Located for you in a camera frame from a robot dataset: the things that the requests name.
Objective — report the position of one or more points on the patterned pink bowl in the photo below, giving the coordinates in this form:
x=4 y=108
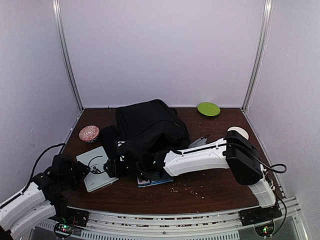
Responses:
x=89 y=134

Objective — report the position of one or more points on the grey cloth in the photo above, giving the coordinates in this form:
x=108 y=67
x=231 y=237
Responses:
x=199 y=142

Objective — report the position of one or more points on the front aluminium rail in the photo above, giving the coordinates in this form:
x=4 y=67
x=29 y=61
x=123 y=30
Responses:
x=219 y=225

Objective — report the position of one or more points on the left aluminium frame post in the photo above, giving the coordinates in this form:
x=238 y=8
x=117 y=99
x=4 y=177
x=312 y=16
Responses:
x=65 y=53

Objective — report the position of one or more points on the black backpack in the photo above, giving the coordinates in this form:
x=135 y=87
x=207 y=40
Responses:
x=149 y=127

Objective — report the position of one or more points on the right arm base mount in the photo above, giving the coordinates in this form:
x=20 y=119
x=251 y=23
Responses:
x=262 y=219

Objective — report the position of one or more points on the grey book letter G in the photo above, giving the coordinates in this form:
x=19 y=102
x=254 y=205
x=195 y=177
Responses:
x=97 y=177

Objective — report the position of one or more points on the white ribbed bowl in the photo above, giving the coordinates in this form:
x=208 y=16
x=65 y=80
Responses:
x=240 y=130

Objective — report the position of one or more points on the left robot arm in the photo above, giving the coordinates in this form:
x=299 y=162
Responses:
x=42 y=197

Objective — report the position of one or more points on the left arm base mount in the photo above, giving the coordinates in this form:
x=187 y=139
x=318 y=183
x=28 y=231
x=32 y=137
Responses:
x=75 y=219

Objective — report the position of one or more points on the right aluminium frame post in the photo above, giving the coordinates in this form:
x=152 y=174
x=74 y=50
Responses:
x=261 y=47

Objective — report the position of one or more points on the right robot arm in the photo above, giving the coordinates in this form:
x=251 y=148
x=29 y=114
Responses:
x=233 y=152

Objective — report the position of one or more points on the dog picture book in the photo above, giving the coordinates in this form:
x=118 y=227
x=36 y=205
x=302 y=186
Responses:
x=148 y=182

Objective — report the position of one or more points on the green plate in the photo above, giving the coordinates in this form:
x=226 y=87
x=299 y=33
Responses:
x=208 y=109

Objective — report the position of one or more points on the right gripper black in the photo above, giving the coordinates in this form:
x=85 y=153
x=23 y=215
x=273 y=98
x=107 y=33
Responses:
x=115 y=171

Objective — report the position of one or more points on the aluminium frame post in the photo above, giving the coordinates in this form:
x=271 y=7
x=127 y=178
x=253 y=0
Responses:
x=65 y=53
x=261 y=47

